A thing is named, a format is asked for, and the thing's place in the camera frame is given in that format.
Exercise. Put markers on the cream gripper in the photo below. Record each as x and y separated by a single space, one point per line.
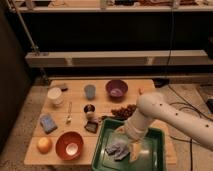
135 136

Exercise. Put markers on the blue sponge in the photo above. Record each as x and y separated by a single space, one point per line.
47 123

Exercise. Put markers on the grey blue towel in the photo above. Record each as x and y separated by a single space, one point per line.
119 149

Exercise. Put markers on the metal spoon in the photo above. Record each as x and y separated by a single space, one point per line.
69 118

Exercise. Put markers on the white cup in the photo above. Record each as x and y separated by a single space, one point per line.
55 96

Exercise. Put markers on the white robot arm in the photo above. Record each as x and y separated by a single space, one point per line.
151 106

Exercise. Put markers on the white mushroom toy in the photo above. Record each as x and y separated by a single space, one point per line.
91 117

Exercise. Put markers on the light blue cup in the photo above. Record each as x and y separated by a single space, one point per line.
90 91

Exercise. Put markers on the orange carrot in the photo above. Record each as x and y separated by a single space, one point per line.
140 91

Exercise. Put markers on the wooden shelf rack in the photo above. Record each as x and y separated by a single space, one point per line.
104 33

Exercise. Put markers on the purple bowl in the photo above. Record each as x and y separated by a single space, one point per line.
116 88

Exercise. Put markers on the small dark square dish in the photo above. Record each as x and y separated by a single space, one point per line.
91 126

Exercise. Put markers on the red bowl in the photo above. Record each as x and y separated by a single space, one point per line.
69 146

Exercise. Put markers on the small dark cup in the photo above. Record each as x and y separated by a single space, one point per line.
89 108

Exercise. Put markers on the orange fruit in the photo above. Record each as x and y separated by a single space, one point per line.
44 145

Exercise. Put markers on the bunch of brown grapes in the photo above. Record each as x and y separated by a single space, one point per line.
124 113

